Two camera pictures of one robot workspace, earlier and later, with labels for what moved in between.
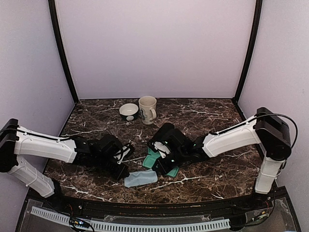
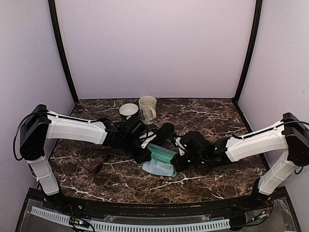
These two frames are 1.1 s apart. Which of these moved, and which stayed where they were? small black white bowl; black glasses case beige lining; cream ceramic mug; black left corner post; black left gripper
Moved: black left gripper
Stayed: black left corner post; black glasses case beige lining; small black white bowl; cream ceramic mug
